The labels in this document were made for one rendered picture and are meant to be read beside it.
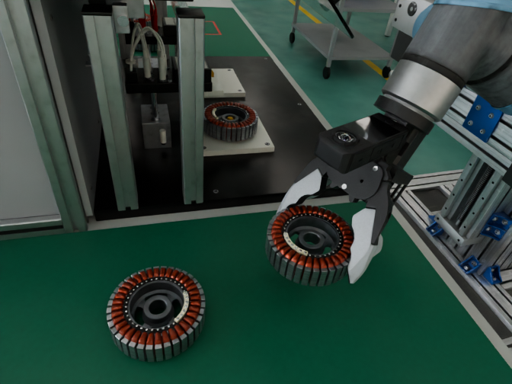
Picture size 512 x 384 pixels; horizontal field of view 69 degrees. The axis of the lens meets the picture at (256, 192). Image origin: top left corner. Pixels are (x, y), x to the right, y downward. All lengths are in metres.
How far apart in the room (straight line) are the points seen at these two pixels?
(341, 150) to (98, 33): 0.30
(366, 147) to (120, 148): 0.33
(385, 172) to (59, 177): 0.41
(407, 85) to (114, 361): 0.44
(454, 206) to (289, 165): 0.81
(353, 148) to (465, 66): 0.15
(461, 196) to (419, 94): 0.96
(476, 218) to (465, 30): 0.95
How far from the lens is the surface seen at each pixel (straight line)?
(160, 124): 0.71
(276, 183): 0.66
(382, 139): 0.41
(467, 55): 0.46
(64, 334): 0.51
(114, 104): 0.52
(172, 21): 0.93
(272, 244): 0.45
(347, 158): 0.37
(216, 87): 0.71
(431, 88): 0.44
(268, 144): 0.74
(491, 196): 1.30
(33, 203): 0.61
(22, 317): 0.55
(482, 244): 1.46
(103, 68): 0.50
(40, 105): 0.51
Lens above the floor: 1.17
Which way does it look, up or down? 39 degrees down
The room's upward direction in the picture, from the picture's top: 7 degrees clockwise
